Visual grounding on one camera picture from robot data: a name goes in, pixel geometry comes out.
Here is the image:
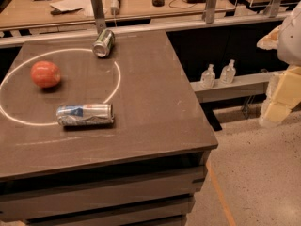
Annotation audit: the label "green soda can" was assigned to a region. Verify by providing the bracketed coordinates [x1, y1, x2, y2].
[92, 29, 115, 57]

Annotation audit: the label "right clear sanitizer bottle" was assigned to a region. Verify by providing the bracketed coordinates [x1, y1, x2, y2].
[220, 59, 236, 84]

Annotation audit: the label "white paper sheet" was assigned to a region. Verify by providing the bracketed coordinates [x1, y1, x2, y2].
[50, 0, 94, 17]

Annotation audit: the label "grey cabinet drawers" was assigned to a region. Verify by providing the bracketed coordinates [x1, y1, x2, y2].
[0, 151, 209, 226]

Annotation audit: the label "red apple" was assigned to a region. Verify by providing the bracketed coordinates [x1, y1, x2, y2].
[30, 60, 61, 88]

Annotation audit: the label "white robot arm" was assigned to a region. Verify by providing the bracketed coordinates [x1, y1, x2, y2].
[257, 2, 301, 127]

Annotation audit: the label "left clear sanitizer bottle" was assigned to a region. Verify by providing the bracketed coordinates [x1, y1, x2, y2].
[200, 64, 215, 89]

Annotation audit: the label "grey metal bracket post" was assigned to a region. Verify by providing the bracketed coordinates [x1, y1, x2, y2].
[90, 0, 106, 33]

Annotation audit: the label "clear sanitizer bottle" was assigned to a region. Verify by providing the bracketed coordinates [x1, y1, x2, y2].
[220, 59, 236, 84]
[200, 64, 215, 89]

